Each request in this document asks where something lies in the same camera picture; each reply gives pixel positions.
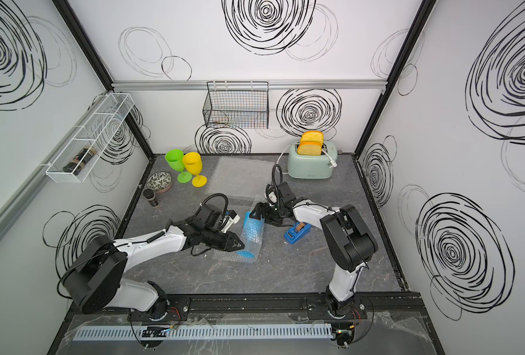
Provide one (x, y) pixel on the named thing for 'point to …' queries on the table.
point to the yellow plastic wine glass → (193, 163)
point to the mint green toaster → (311, 166)
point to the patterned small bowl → (160, 182)
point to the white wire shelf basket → (98, 129)
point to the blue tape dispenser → (297, 230)
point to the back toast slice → (312, 137)
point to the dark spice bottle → (150, 195)
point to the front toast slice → (310, 148)
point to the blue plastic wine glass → (252, 230)
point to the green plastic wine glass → (174, 158)
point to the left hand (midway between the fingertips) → (242, 247)
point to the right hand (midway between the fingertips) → (258, 218)
